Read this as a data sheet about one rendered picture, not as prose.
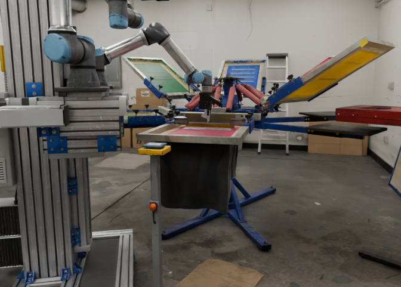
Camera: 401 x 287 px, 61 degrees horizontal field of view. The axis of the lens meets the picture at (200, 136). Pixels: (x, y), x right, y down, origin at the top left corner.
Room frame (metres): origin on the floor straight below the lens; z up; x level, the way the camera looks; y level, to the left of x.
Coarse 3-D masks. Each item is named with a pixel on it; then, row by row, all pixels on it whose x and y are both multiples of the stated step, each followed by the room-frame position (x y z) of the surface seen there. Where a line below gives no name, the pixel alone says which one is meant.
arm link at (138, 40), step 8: (144, 32) 2.30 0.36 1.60; (128, 40) 2.29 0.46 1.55; (136, 40) 2.30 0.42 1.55; (144, 40) 2.30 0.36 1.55; (152, 40) 2.29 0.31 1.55; (104, 48) 2.26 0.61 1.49; (112, 48) 2.26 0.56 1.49; (120, 48) 2.27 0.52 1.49; (128, 48) 2.29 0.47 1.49; (136, 48) 2.33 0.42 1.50; (104, 56) 2.23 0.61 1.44; (112, 56) 2.27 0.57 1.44; (104, 64) 2.27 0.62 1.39
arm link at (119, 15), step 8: (112, 0) 1.42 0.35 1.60; (120, 0) 1.43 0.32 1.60; (112, 8) 1.42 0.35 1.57; (120, 8) 1.43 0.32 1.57; (128, 8) 1.49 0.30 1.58; (112, 16) 1.43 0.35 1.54; (120, 16) 1.42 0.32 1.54; (128, 16) 1.47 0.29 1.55; (112, 24) 1.43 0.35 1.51; (120, 24) 1.43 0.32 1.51; (128, 24) 1.51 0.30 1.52
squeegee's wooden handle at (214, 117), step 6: (186, 114) 2.46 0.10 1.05; (192, 114) 2.45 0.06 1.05; (198, 114) 2.44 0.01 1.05; (210, 114) 2.42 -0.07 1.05; (216, 114) 2.41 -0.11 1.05; (222, 114) 2.40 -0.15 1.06; (228, 114) 2.39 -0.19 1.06; (234, 114) 2.39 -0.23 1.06; (192, 120) 2.45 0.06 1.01; (198, 120) 2.44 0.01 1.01; (204, 120) 2.43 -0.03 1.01; (210, 120) 2.42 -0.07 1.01; (216, 120) 2.41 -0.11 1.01; (222, 120) 2.40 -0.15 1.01; (228, 120) 2.39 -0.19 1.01
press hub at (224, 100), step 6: (216, 78) 3.18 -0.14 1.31; (222, 78) 3.14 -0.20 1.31; (228, 78) 3.12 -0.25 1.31; (234, 78) 3.12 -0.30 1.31; (240, 78) 3.16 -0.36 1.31; (228, 84) 3.22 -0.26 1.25; (228, 90) 3.22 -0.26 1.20; (228, 96) 3.21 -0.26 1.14; (234, 96) 3.25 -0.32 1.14; (222, 102) 3.22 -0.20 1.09; (234, 102) 3.21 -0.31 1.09; (234, 108) 3.18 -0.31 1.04; (234, 180) 3.23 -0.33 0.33; (228, 204) 3.18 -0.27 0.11; (234, 204) 3.20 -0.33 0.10; (222, 216) 3.12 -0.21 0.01; (228, 216) 3.11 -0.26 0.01
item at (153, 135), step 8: (152, 128) 2.15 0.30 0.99; (160, 128) 2.18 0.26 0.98; (168, 128) 2.34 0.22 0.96; (248, 128) 2.23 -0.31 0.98; (144, 136) 1.92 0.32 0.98; (152, 136) 1.91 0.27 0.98; (160, 136) 1.90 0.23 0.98; (168, 136) 1.88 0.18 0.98; (176, 136) 1.87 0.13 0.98; (184, 136) 1.86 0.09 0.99; (192, 136) 1.85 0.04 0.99; (200, 136) 1.84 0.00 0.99; (208, 136) 1.84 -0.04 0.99; (216, 136) 1.84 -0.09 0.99; (224, 136) 1.84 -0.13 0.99; (240, 136) 1.84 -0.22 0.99
